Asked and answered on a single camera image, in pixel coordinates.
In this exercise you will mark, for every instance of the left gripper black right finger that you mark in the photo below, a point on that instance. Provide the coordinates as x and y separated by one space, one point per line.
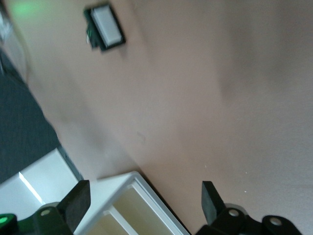
212 208

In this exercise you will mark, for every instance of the black switch white face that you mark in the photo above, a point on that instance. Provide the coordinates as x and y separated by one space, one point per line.
107 24

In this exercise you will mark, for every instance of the brown table mat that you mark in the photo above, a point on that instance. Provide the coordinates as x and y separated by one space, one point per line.
195 98

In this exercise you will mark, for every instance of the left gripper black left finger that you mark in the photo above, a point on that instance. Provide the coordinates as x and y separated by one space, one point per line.
75 208

